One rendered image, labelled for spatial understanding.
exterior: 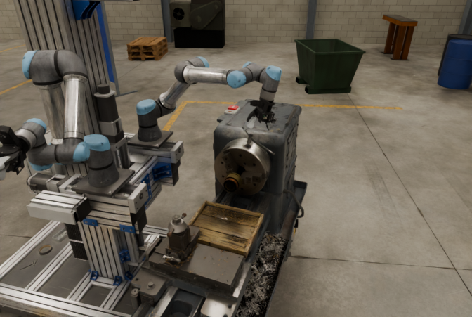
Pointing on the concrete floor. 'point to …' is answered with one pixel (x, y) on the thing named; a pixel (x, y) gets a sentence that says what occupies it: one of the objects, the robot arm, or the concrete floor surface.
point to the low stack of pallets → (147, 48)
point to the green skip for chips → (326, 65)
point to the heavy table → (399, 36)
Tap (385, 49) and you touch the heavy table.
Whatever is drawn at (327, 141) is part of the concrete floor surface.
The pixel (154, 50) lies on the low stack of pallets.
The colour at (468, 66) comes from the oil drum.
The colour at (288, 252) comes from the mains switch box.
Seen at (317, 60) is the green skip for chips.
